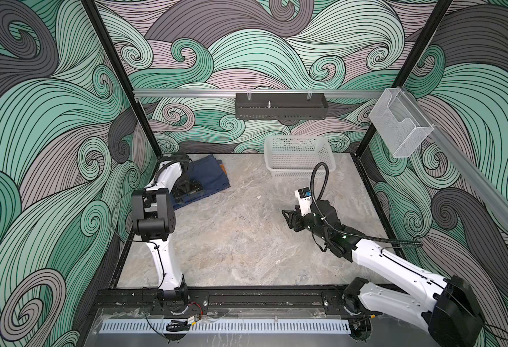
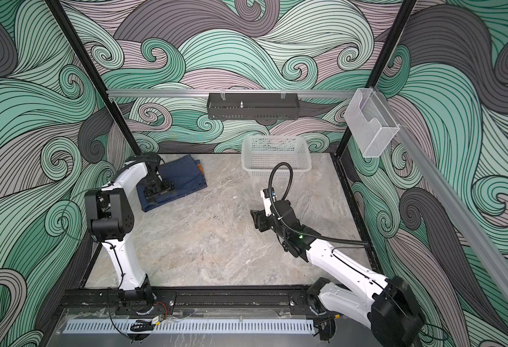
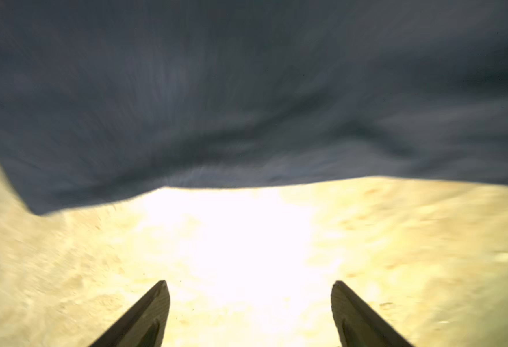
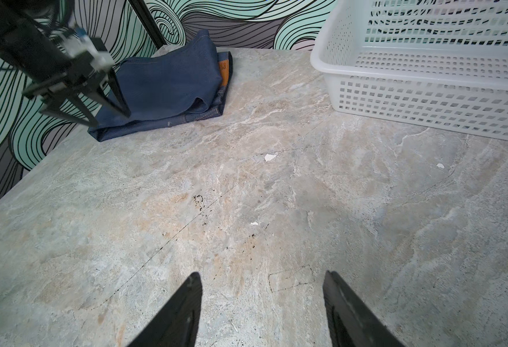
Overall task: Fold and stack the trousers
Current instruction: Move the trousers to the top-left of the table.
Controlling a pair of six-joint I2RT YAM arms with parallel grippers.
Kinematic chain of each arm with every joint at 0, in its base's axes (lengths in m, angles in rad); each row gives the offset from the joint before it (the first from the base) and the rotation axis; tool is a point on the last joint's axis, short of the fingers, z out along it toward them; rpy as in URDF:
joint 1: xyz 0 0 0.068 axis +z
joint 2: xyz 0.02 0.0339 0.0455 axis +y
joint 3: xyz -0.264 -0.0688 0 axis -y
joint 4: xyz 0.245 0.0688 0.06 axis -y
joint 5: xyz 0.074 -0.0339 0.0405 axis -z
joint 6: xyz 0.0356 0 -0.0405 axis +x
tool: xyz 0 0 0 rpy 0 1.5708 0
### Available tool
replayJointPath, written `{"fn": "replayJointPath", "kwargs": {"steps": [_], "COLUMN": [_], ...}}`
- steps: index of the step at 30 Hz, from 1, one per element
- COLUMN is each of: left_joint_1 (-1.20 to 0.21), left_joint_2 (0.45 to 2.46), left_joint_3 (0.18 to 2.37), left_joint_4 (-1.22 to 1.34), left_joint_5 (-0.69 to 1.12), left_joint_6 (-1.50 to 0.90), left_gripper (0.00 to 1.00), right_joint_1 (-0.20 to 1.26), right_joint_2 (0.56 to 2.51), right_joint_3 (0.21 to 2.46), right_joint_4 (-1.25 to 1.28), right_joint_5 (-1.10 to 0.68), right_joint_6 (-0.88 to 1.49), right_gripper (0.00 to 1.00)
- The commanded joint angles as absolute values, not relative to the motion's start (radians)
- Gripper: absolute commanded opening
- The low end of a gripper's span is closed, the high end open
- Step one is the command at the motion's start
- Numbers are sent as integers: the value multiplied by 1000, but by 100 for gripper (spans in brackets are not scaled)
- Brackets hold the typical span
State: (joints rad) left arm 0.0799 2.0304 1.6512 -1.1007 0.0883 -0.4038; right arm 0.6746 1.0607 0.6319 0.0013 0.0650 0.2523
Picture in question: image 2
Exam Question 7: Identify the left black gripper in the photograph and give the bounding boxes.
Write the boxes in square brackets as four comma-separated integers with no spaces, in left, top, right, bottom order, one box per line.
[143,174,177,203]

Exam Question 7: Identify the dark blue denim trousers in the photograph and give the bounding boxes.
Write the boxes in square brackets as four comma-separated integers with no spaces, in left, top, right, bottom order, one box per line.
[136,155,207,213]

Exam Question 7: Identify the white perforated plastic basket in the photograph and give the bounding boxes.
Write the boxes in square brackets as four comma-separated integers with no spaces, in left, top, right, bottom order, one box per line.
[241,135,312,178]

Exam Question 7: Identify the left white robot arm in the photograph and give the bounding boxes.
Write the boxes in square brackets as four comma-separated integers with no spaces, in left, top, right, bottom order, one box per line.
[84,153,175,315]

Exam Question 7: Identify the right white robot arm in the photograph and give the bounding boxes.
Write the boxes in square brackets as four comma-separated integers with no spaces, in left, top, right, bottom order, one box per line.
[250,199,425,346]

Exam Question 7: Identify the black perforated metal tray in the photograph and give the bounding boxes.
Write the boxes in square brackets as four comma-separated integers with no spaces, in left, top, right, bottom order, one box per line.
[206,93,300,121]

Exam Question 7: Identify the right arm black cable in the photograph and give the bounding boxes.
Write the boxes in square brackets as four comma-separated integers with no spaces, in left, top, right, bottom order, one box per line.
[268,162,370,248]

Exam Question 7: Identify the clear plastic wall bin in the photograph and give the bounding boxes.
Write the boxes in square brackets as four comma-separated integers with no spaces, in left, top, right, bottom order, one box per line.
[344,88,399,158]

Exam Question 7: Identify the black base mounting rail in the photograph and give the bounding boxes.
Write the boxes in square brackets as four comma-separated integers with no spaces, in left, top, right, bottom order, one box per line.
[60,278,333,318]

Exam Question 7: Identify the white slotted cable duct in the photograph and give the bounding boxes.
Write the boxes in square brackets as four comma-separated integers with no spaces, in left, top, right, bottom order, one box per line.
[62,319,316,335]

